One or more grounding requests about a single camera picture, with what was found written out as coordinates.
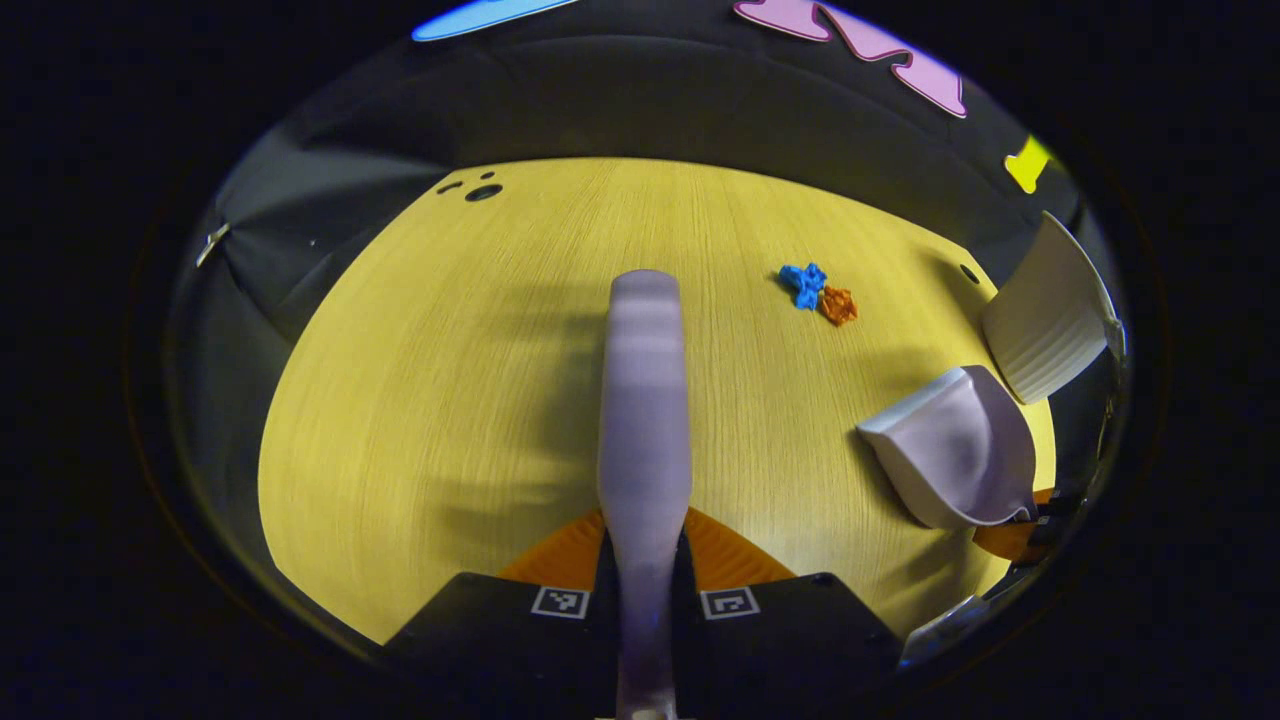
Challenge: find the black backdrop cloth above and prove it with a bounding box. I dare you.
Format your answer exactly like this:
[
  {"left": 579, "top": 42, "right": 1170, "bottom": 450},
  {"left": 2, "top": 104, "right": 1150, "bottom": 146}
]
[{"left": 165, "top": 0, "right": 1131, "bottom": 591}]

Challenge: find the lilac plastic dustpan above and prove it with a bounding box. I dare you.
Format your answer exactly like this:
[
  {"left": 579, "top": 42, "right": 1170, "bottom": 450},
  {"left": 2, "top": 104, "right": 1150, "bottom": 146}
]
[{"left": 857, "top": 365, "right": 1038, "bottom": 531}]

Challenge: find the orange paper trash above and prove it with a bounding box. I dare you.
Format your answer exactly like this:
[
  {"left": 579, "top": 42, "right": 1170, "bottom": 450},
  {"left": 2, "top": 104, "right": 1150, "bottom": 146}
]
[{"left": 817, "top": 285, "right": 860, "bottom": 328}]

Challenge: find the blue paper trash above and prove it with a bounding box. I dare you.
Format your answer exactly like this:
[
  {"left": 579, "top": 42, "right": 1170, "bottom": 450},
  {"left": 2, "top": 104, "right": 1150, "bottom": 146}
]
[{"left": 778, "top": 262, "right": 829, "bottom": 312}]

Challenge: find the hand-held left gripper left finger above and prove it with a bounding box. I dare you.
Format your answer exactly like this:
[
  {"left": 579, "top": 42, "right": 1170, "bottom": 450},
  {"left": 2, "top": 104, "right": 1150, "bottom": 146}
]
[{"left": 383, "top": 508, "right": 621, "bottom": 706}]

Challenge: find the wooden desktop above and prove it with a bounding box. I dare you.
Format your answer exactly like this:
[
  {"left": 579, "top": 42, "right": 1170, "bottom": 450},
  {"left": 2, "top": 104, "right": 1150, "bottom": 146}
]
[{"left": 257, "top": 157, "right": 1058, "bottom": 646}]

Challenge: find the white ribbed garbage bin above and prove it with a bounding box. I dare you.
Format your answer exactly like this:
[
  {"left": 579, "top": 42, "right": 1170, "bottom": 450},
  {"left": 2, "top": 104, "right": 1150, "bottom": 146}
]
[{"left": 981, "top": 211, "right": 1128, "bottom": 405}]

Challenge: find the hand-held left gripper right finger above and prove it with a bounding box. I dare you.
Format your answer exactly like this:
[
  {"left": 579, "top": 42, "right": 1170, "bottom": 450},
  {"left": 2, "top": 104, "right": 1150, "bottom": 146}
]
[{"left": 678, "top": 507, "right": 903, "bottom": 716}]

